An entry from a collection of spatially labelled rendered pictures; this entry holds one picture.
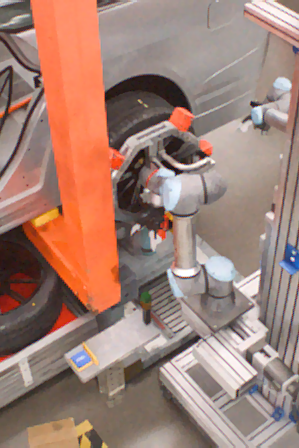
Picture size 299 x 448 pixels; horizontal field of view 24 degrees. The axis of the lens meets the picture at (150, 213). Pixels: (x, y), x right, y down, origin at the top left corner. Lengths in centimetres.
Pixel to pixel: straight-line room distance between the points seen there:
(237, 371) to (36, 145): 134
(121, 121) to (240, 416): 148
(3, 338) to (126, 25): 156
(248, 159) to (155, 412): 204
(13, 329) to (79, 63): 146
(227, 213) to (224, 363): 178
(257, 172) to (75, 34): 267
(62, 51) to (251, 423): 191
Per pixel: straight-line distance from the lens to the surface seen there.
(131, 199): 359
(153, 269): 393
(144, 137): 328
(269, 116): 305
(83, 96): 248
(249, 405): 340
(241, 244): 430
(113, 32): 314
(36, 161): 328
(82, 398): 367
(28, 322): 339
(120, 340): 329
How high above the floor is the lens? 314
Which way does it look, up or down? 45 degrees down
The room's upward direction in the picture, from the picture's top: 2 degrees counter-clockwise
